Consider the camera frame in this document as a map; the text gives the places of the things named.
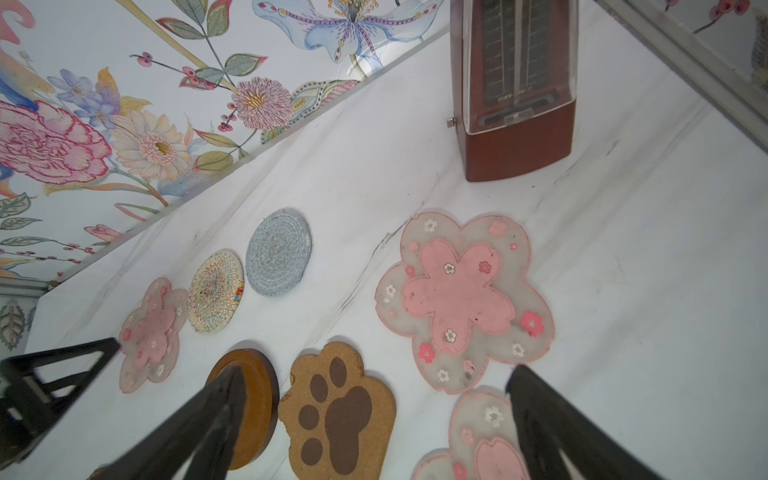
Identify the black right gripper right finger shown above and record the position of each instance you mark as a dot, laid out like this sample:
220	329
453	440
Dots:
558	442

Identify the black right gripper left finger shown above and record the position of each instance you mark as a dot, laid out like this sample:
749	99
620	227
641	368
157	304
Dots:
200	435

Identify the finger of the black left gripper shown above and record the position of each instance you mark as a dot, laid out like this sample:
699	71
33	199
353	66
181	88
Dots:
31	406

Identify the round brown wooden coaster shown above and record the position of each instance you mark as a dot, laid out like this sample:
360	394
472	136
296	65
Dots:
260	414

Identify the pink flower coaster front right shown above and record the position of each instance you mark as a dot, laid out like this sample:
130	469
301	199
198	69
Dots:
482	441

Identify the pink flower coaster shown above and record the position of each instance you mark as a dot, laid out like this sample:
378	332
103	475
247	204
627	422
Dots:
482	441
149	337
460	295

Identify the pink flower coaster left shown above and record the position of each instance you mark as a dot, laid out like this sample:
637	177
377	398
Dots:
149	337

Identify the cork paw print coaster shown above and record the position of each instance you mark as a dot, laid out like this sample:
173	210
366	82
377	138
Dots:
338	418

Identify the pink flower coaster back right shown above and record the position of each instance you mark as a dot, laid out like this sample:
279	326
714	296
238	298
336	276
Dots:
460	295

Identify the multicolour zigzag woven coaster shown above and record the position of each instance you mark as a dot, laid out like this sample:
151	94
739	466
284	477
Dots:
215	292

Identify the light blue woven coaster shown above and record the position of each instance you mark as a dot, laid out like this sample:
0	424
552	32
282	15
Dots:
278	253

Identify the red-brown wooden metronome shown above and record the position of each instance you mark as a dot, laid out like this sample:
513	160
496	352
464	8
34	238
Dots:
514	84

